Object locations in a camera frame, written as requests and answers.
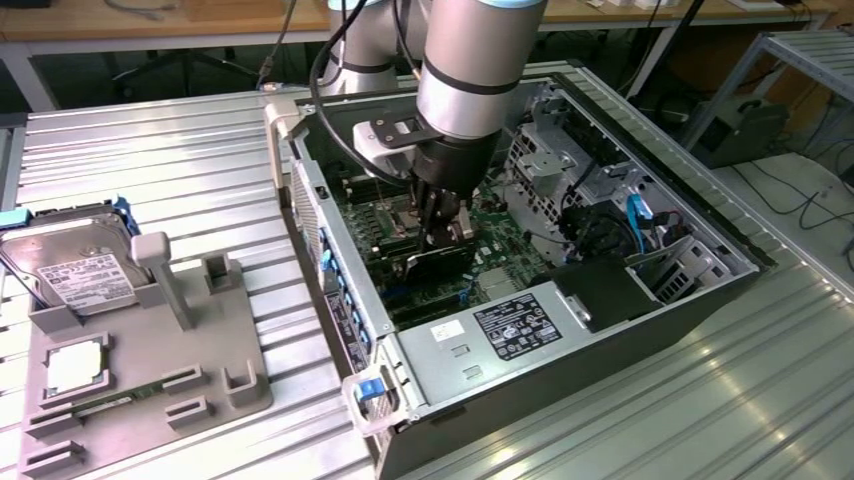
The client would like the wooden desk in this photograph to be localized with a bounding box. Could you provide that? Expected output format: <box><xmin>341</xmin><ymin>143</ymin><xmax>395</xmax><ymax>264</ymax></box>
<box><xmin>0</xmin><ymin>0</ymin><xmax>840</xmax><ymax>114</ymax></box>

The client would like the CPU socket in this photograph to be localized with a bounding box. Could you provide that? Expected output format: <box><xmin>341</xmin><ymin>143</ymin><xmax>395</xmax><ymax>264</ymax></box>
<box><xmin>383</xmin><ymin>199</ymin><xmax>429</xmax><ymax>236</ymax></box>

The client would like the silver CPU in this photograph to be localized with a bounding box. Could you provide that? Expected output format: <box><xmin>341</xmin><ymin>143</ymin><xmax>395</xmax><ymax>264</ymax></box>
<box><xmin>44</xmin><ymin>342</ymin><xmax>112</xmax><ymax>396</ymax></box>

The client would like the black camera cable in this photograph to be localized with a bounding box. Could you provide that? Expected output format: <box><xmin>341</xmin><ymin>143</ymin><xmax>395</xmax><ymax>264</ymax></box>
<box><xmin>310</xmin><ymin>0</ymin><xmax>419</xmax><ymax>189</ymax></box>

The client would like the black wire connector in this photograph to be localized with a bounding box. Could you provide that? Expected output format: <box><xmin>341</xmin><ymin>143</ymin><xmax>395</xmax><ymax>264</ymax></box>
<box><xmin>650</xmin><ymin>210</ymin><xmax>684</xmax><ymax>246</ymax></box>

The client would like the grey parts rack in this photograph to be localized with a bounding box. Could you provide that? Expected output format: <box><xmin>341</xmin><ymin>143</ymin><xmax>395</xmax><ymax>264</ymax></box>
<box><xmin>18</xmin><ymin>230</ymin><xmax>277</xmax><ymax>479</ymax></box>

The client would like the black box device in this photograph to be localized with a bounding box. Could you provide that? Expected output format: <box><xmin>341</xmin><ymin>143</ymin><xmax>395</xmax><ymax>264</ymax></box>
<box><xmin>697</xmin><ymin>97</ymin><xmax>793</xmax><ymax>169</ymax></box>

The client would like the green motherboard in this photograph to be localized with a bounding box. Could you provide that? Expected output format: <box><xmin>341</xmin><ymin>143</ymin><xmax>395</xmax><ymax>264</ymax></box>
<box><xmin>337</xmin><ymin>162</ymin><xmax>559</xmax><ymax>332</ymax></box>

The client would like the beige corner fixture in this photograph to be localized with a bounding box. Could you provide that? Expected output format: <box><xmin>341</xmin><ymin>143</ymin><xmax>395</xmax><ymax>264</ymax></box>
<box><xmin>265</xmin><ymin>101</ymin><xmax>319</xmax><ymax>201</ymax></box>
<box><xmin>341</xmin><ymin>366</ymin><xmax>410</xmax><ymax>437</ymax></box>

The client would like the black cable bundle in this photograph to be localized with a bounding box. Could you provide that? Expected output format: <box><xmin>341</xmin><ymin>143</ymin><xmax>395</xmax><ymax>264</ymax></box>
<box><xmin>559</xmin><ymin>207</ymin><xmax>633</xmax><ymax>261</ymax></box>

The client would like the black fan shroud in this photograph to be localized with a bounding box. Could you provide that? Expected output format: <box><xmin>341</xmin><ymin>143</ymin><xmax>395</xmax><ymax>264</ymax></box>
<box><xmin>530</xmin><ymin>254</ymin><xmax>669</xmax><ymax>334</ymax></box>

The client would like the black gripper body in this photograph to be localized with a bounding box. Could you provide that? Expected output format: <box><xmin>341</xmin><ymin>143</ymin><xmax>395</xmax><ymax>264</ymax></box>
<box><xmin>407</xmin><ymin>130</ymin><xmax>499</xmax><ymax>196</ymax></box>

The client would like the black office chair base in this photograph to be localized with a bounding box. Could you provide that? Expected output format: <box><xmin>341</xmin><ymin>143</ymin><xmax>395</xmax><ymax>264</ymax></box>
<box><xmin>110</xmin><ymin>47</ymin><xmax>266</xmax><ymax>99</ymax></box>

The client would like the aluminium profile shelf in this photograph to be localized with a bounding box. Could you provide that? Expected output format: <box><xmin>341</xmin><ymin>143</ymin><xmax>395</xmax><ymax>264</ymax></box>
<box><xmin>700</xmin><ymin>27</ymin><xmax>854</xmax><ymax>166</ymax></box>

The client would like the dangling cable with metal plug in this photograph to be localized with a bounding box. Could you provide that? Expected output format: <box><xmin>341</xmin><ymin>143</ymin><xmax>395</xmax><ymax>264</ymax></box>
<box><xmin>258</xmin><ymin>0</ymin><xmax>302</xmax><ymax>94</ymax></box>

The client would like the blue disk wire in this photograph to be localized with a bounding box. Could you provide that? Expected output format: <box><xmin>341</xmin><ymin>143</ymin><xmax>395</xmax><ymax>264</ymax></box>
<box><xmin>626</xmin><ymin>193</ymin><xmax>653</xmax><ymax>256</ymax></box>

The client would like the silver hard disk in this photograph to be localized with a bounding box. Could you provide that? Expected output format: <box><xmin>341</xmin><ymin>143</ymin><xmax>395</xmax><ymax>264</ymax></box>
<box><xmin>0</xmin><ymin>202</ymin><xmax>159</xmax><ymax>316</ymax></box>

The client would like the black open PC case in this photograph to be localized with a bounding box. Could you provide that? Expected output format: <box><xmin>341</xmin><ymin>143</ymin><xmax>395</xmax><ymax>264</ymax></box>
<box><xmin>279</xmin><ymin>59</ymin><xmax>781</xmax><ymax>480</ymax></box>

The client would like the silver chipset heatsink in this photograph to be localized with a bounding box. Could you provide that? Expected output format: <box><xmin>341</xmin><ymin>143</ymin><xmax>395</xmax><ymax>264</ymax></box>
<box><xmin>477</xmin><ymin>272</ymin><xmax>529</xmax><ymax>296</ymax></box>

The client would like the blue disk caddy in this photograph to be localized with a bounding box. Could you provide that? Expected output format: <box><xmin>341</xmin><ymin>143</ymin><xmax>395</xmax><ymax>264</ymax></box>
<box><xmin>0</xmin><ymin>196</ymin><xmax>143</xmax><ymax>239</ymax></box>

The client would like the grey coiled cable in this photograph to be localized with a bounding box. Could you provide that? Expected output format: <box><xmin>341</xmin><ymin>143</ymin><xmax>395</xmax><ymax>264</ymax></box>
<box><xmin>104</xmin><ymin>0</ymin><xmax>179</xmax><ymax>22</ymax></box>

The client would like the black expansion slot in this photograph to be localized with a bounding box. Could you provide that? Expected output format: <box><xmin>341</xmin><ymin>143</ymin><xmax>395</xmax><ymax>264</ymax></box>
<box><xmin>385</xmin><ymin>293</ymin><xmax>463</xmax><ymax>312</ymax></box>
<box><xmin>393</xmin><ymin>299</ymin><xmax>474</xmax><ymax>325</ymax></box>

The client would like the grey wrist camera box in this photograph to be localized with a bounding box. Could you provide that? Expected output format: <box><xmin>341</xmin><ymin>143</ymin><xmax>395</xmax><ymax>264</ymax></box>
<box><xmin>351</xmin><ymin>118</ymin><xmax>442</xmax><ymax>177</ymax></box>

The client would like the silver power supply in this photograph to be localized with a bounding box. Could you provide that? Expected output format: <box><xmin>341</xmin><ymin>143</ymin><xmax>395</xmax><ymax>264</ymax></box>
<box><xmin>393</xmin><ymin>278</ymin><xmax>597</xmax><ymax>409</ymax></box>

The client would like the green graphics card with fan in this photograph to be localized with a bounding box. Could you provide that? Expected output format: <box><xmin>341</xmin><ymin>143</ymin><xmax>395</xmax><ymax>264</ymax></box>
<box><xmin>398</xmin><ymin>241</ymin><xmax>479</xmax><ymax>299</ymax></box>

